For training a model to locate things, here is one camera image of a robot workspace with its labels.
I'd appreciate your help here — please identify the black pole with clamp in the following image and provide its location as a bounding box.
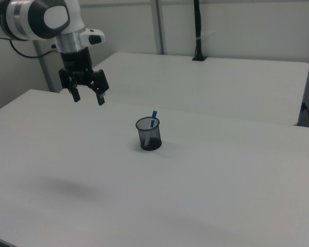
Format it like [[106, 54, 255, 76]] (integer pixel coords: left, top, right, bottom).
[[191, 0, 208, 62]]

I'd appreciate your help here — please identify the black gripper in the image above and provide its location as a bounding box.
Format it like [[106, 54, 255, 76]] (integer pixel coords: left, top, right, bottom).
[[58, 47, 110, 107]]

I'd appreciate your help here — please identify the aluminium frame post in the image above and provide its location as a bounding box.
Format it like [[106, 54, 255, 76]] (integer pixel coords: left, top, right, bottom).
[[150, 0, 168, 55], [32, 40, 55, 93]]

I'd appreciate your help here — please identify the blue and white marker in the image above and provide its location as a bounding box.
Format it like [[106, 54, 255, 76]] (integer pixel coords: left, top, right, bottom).
[[144, 110, 159, 149]]

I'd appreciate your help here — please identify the dark gripper cable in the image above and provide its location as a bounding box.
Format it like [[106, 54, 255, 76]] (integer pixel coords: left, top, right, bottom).
[[9, 40, 60, 59]]

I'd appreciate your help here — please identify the black cable by table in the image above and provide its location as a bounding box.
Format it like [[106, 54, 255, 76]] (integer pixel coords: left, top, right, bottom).
[[300, 102, 309, 128]]

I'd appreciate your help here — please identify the black mesh pen cup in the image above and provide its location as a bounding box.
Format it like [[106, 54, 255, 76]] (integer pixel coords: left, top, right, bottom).
[[135, 116, 163, 151]]

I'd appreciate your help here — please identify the white adjacent table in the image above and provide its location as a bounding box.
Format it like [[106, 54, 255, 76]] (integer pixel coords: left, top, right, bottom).
[[91, 51, 309, 126]]

